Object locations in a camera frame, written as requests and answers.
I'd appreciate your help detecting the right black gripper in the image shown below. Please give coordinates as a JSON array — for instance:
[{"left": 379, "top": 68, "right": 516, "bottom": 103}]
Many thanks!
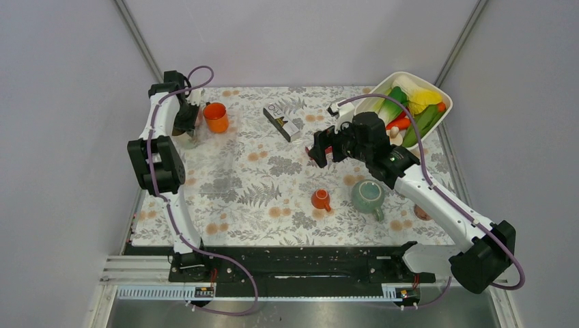
[{"left": 308, "top": 114, "right": 371, "bottom": 168}]

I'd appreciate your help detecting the floral beige mug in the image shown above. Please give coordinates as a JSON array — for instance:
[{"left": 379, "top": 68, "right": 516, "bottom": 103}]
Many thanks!
[{"left": 172, "top": 131, "right": 199, "bottom": 150}]

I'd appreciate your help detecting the orange enamel mug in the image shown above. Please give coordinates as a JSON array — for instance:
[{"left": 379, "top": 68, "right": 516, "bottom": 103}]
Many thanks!
[{"left": 203, "top": 102, "right": 229, "bottom": 133}]

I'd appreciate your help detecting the small orange cup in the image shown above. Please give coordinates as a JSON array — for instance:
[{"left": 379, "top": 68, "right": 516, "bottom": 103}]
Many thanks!
[{"left": 311, "top": 189, "right": 332, "bottom": 212}]

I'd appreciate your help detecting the green ceramic mug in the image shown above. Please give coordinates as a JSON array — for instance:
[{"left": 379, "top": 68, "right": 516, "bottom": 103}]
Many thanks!
[{"left": 350, "top": 180, "right": 385, "bottom": 222}]

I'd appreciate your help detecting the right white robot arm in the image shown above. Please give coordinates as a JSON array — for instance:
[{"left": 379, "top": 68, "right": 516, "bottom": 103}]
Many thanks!
[{"left": 308, "top": 112, "right": 526, "bottom": 294}]

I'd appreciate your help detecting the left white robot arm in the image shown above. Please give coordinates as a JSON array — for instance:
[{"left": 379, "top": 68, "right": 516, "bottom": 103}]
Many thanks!
[{"left": 127, "top": 70, "right": 212, "bottom": 281}]

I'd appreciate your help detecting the brown pink dotted mug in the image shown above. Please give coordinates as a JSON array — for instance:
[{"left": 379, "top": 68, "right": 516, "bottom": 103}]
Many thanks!
[{"left": 414, "top": 205, "right": 432, "bottom": 221}]

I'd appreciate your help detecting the black and white box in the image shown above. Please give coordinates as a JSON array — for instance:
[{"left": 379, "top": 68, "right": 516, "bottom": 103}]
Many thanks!
[{"left": 262, "top": 103, "right": 301, "bottom": 143}]

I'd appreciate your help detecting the mushroom toy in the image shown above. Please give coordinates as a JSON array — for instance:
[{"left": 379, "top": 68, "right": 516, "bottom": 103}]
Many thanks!
[{"left": 386, "top": 126, "right": 403, "bottom": 146}]

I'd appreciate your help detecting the green leek toy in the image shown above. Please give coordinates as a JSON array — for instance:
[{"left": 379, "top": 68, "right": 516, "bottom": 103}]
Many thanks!
[{"left": 378, "top": 86, "right": 408, "bottom": 124}]

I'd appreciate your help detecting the red carrot toy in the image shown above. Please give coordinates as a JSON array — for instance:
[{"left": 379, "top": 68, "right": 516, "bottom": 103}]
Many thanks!
[{"left": 386, "top": 117, "right": 411, "bottom": 130}]

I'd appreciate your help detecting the floral tablecloth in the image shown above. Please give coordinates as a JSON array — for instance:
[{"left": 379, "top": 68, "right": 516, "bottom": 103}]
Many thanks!
[{"left": 131, "top": 85, "right": 472, "bottom": 248}]

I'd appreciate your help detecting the green cucumber toy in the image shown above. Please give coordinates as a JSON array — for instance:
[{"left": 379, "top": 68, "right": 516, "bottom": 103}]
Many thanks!
[{"left": 401, "top": 102, "right": 447, "bottom": 148}]

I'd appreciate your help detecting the napa cabbage toy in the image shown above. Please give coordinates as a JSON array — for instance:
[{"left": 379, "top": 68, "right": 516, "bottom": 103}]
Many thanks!
[{"left": 391, "top": 74, "right": 423, "bottom": 98}]

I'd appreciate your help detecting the white vegetable tray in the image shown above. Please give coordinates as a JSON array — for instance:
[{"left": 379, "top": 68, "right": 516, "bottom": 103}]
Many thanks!
[{"left": 354, "top": 72, "right": 452, "bottom": 150}]

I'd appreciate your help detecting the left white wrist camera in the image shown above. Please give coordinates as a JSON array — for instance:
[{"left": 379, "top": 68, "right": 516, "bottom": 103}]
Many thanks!
[{"left": 187, "top": 88, "right": 205, "bottom": 107}]

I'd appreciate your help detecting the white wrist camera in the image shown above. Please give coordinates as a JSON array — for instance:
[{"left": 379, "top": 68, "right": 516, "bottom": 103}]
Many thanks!
[
  {"left": 187, "top": 88, "right": 205, "bottom": 107},
  {"left": 327, "top": 102, "right": 356, "bottom": 135}
]

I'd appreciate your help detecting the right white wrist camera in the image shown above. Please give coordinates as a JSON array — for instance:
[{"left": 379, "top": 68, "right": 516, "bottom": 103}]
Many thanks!
[{"left": 327, "top": 102, "right": 356, "bottom": 135}]

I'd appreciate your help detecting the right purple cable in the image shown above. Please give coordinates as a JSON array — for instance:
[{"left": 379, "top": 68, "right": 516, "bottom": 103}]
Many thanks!
[{"left": 337, "top": 93, "right": 526, "bottom": 310}]

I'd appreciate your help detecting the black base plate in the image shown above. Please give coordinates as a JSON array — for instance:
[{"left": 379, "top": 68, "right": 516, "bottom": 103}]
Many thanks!
[{"left": 124, "top": 242, "right": 459, "bottom": 302}]

